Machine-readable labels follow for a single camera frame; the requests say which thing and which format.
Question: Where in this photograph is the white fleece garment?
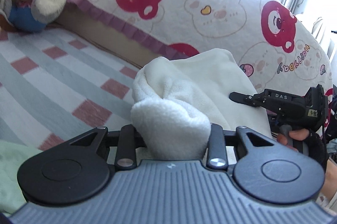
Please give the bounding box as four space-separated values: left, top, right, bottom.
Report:
131 49 271 160

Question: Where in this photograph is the person's right hand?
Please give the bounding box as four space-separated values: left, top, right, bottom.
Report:
277 129 309 152

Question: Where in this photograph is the light green garment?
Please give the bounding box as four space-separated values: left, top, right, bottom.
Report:
0 140 42 216

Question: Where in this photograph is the checkered pink grey rug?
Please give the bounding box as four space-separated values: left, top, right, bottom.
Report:
1 28 138 150

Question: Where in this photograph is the bear print bed quilt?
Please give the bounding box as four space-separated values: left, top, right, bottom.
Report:
68 0 334 98

